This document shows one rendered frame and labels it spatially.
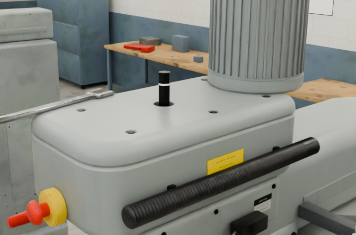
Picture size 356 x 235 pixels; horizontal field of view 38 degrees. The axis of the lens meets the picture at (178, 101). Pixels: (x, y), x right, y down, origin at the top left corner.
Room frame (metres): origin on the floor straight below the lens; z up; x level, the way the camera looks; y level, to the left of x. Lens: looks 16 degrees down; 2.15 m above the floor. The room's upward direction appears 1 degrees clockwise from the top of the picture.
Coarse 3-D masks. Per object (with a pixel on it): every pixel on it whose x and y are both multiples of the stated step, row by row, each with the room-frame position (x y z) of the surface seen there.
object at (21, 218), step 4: (24, 212) 0.81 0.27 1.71; (12, 216) 0.79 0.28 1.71; (16, 216) 0.80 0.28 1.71; (20, 216) 0.80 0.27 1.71; (24, 216) 0.80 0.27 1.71; (8, 220) 0.79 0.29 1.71; (12, 220) 0.79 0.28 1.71; (16, 220) 0.79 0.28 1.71; (20, 220) 0.79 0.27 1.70; (24, 220) 0.80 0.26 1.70; (28, 220) 0.80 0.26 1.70; (8, 224) 0.79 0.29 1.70; (12, 224) 0.78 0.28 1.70; (16, 224) 0.79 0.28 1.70; (20, 224) 0.79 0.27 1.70
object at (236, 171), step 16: (304, 144) 0.92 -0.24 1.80; (256, 160) 0.83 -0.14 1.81; (272, 160) 0.84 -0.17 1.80; (288, 160) 0.87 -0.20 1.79; (208, 176) 0.76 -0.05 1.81; (224, 176) 0.77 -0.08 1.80; (240, 176) 0.78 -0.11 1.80; (256, 176) 0.82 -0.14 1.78; (176, 192) 0.70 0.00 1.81; (192, 192) 0.72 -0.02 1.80; (208, 192) 0.73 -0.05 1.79; (128, 208) 0.65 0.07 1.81; (144, 208) 0.66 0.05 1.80; (160, 208) 0.67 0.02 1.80; (176, 208) 0.69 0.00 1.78; (128, 224) 0.65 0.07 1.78; (144, 224) 0.66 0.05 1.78
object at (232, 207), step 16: (240, 192) 0.86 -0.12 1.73; (256, 192) 0.89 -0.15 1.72; (272, 192) 0.92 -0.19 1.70; (208, 208) 0.81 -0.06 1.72; (224, 208) 0.83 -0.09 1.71; (240, 208) 0.86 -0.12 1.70; (256, 208) 0.89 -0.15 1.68; (272, 208) 0.92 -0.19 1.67; (176, 224) 0.75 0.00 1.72; (192, 224) 0.78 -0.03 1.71; (208, 224) 0.80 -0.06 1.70; (224, 224) 0.83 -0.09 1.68
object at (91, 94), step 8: (80, 96) 0.90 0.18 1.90; (88, 96) 0.91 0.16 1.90; (96, 96) 0.91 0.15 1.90; (104, 96) 0.92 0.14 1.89; (48, 104) 0.85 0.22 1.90; (56, 104) 0.85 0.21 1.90; (64, 104) 0.86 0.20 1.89; (16, 112) 0.80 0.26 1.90; (24, 112) 0.80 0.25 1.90; (32, 112) 0.81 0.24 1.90; (40, 112) 0.82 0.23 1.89; (0, 120) 0.76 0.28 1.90; (8, 120) 0.77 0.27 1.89
